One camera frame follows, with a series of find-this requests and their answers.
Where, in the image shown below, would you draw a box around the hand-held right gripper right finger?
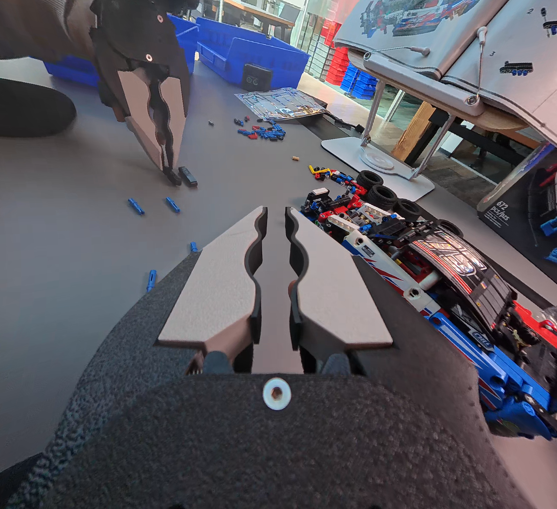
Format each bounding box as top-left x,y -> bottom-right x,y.
285,206 -> 394,373

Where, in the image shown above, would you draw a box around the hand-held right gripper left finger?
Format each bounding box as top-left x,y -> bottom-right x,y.
157,205 -> 268,373

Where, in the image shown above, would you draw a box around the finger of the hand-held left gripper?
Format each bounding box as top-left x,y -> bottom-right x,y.
159,77 -> 189,170
117,68 -> 167,171

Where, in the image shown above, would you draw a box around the blue plastic crate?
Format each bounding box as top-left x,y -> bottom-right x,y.
44,13 -> 200,87
196,17 -> 310,89

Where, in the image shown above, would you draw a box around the pile of blue pins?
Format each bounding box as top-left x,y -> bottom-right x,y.
233,115 -> 287,142

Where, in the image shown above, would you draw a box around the brick-built toy race car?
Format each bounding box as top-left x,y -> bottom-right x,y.
300,187 -> 557,440

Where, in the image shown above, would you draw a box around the person's left forearm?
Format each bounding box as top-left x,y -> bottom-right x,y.
0,0 -> 98,61

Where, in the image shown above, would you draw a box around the small black box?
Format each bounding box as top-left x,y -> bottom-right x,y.
242,64 -> 273,93

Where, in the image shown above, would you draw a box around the sticker sheet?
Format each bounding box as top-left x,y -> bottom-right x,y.
234,88 -> 328,122

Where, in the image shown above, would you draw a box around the pile of mixed bricks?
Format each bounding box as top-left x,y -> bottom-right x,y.
308,164 -> 368,194

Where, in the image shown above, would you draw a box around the long wooden table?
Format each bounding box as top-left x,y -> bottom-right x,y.
202,0 -> 296,26

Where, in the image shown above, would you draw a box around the silver monitor stand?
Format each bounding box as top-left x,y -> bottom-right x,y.
321,24 -> 488,203

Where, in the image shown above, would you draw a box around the rack of red blue bins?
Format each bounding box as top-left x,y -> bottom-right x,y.
305,17 -> 379,98

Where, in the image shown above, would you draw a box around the Lego set box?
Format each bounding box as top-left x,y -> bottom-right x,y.
476,141 -> 557,270

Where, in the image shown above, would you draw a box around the wooden side table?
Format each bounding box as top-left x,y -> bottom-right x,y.
348,52 -> 545,179

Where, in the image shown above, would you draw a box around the person's dark trousers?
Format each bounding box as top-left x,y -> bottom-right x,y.
0,452 -> 44,509

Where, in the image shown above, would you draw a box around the black cable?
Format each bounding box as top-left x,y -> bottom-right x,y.
324,112 -> 365,133

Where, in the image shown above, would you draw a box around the wooden post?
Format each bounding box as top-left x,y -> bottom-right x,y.
392,101 -> 437,162

